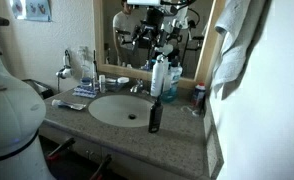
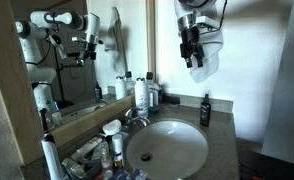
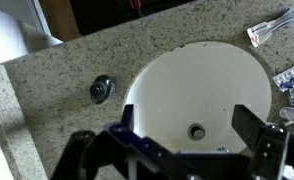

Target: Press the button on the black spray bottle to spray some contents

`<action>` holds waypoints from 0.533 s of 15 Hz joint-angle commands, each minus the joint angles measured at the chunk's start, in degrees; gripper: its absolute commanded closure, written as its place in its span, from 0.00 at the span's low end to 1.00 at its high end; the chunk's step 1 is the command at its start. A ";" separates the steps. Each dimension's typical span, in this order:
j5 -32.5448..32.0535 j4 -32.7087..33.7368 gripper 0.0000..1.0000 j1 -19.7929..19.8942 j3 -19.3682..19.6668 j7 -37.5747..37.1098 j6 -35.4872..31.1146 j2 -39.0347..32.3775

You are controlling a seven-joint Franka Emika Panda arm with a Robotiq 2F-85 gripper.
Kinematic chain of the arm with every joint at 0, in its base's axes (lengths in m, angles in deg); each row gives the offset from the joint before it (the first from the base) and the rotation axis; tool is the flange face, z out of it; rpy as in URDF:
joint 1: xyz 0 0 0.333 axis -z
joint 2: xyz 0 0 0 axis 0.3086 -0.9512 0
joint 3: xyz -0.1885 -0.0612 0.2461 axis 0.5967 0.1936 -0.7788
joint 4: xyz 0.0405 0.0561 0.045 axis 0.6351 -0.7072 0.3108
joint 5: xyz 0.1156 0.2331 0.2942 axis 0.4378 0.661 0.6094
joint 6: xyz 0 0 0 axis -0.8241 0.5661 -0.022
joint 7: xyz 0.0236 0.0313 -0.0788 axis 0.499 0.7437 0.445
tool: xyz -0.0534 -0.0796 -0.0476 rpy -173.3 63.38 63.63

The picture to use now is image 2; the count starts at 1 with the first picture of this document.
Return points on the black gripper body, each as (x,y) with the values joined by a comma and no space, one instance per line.
(189,38)

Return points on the black spray bottle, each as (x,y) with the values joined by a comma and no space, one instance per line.
(205,111)

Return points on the blue mouthwash bottle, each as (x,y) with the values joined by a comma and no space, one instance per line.
(153,95)

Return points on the tall white lotion bottle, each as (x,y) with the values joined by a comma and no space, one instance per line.
(141,96)

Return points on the small white capped bottle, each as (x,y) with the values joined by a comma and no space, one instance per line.
(117,150)

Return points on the small clear bottle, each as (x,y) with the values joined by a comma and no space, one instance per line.
(105,156)

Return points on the white hanging towel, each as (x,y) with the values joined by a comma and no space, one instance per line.
(208,50)

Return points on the small black box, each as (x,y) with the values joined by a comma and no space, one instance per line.
(172,99)

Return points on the chrome faucet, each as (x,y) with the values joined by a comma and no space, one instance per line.
(137,119)

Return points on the white round sink basin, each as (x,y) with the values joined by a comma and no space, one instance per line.
(167,150)

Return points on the large white panel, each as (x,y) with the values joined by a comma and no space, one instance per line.
(287,100)

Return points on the white round jar lid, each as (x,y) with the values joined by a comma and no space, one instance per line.
(112,127)

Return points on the wood framed mirror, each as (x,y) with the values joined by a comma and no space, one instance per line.
(70,83)

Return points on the blue patterned packet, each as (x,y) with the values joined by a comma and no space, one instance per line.
(130,175)

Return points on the white toothpaste tube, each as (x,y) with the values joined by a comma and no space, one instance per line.
(86,149)

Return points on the clear plastic tube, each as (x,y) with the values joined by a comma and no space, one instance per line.
(73,167)

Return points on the electric toothbrush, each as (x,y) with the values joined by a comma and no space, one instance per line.
(52,156)

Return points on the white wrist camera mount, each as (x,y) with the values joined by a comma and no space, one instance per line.
(208,24)

